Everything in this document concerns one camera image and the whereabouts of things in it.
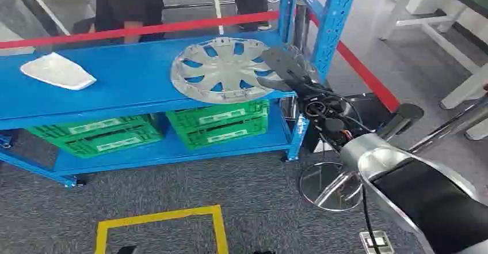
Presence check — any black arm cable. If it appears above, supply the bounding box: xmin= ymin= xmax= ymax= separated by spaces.
xmin=361 ymin=185 xmax=383 ymax=254

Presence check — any green plastic crate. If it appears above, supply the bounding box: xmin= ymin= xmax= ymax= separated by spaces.
xmin=166 ymin=99 xmax=270 ymax=150
xmin=25 ymin=114 xmax=165 ymax=159

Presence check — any silver wheel hubcap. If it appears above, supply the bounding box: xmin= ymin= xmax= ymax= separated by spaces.
xmin=170 ymin=37 xmax=285 ymax=105

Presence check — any floor socket plate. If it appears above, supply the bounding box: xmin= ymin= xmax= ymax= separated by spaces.
xmin=359 ymin=230 xmax=396 ymax=254

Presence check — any chrome stanchion post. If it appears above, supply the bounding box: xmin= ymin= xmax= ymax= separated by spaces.
xmin=280 ymin=0 xmax=312 ymax=122

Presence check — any yellow floor tape square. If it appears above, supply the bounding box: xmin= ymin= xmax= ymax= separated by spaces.
xmin=94 ymin=204 xmax=230 ymax=254

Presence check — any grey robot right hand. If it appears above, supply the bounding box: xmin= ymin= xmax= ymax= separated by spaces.
xmin=256 ymin=46 xmax=323 ymax=93

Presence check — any red barrier belt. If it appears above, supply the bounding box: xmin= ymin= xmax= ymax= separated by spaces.
xmin=308 ymin=12 xmax=401 ymax=113
xmin=0 ymin=11 xmax=281 ymax=50

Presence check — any white desk frame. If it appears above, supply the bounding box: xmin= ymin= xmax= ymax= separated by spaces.
xmin=378 ymin=0 xmax=488 ymax=142

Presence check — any dark metal beam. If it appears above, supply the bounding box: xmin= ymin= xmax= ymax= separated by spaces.
xmin=0 ymin=0 xmax=63 ymax=38

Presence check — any blue metal shelf rack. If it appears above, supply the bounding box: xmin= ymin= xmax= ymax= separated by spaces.
xmin=0 ymin=0 xmax=363 ymax=188

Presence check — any chrome slanted pole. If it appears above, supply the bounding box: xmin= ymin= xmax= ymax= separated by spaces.
xmin=409 ymin=94 xmax=488 ymax=154

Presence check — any white plastic shell part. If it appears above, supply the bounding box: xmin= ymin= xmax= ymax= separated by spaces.
xmin=20 ymin=52 xmax=97 ymax=91

